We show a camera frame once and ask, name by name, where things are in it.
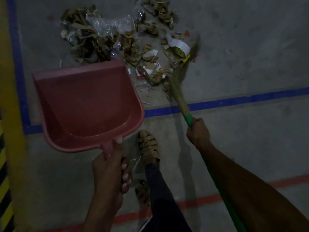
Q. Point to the person's right hand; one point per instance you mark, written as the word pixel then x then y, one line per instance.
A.
pixel 198 134

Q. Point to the person's left hand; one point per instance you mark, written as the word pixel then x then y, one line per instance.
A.
pixel 108 173

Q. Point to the person's right fingers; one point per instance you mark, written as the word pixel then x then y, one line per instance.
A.
pixel 196 123

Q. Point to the person's left middle finger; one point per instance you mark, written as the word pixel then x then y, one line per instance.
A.
pixel 127 175

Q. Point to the person's left thumb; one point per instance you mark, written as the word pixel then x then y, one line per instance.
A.
pixel 118 148

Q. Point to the pink plastic dustpan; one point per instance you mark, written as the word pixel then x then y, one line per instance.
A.
pixel 88 106

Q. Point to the person's left forearm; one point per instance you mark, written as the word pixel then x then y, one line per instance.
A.
pixel 102 210

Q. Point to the person's right forearm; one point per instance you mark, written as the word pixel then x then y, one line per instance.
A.
pixel 256 190

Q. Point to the person's dark trouser leg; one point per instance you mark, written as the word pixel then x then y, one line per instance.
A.
pixel 164 200

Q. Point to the white tape roll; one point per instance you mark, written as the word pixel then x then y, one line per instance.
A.
pixel 179 47

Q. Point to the white paper scrap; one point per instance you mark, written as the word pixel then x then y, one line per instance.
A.
pixel 151 53

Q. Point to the pile of torn cardboard scraps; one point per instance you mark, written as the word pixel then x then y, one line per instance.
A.
pixel 115 38

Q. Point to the crumpled clear plastic wrap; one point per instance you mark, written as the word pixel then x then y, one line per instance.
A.
pixel 109 27

